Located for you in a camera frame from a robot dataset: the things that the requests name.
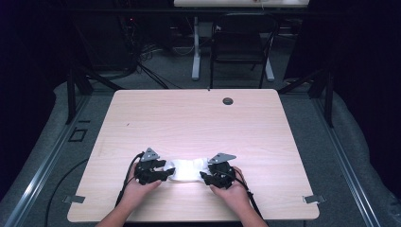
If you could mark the white ankle sock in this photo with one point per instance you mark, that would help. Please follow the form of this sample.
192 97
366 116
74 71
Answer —
186 171
201 164

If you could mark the dark curtain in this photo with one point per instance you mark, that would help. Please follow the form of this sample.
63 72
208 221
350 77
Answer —
369 78
25 78

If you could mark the white desk with white legs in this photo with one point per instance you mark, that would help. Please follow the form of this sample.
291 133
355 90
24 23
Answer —
197 47

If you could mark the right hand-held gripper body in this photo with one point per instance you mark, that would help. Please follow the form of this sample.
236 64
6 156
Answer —
223 175

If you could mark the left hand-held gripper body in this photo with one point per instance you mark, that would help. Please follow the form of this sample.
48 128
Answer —
146 171

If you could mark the black metal stand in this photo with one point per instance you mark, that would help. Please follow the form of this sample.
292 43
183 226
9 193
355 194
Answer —
318 85
78 85

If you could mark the aluminium floor rail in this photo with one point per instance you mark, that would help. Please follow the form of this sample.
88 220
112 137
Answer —
38 176
343 164

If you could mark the grey metal table bracket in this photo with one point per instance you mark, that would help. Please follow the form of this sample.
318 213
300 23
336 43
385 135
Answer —
313 199
75 199

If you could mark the black folding chair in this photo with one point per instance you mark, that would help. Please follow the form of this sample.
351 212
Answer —
239 41

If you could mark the person's right hand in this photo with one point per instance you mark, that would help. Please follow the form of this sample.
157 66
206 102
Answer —
231 197

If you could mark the person's left hand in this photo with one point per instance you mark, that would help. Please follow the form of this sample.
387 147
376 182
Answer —
138 192

